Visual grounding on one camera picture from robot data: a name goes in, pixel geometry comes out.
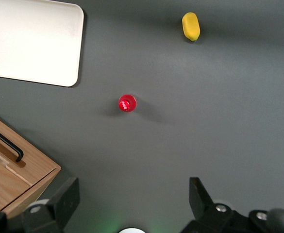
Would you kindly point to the yellow lemon toy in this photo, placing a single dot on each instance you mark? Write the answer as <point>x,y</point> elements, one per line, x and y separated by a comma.
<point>191,25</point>

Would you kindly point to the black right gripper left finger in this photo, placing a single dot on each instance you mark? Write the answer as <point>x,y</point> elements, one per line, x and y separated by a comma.
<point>59,208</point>

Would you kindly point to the small red soda bottle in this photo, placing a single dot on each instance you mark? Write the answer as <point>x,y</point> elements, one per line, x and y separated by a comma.
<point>127,103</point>

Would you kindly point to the cream plastic tray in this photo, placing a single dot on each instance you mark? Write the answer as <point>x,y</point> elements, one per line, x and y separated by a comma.
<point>32,38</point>

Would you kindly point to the wooden drawer cabinet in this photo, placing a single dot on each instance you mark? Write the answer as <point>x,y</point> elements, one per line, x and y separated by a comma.
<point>1,189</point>

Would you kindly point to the wooden drawer with tray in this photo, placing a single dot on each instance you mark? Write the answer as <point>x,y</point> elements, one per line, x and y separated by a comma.
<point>38,167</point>

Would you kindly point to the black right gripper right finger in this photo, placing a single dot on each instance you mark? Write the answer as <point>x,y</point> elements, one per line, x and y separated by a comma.
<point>201,206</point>

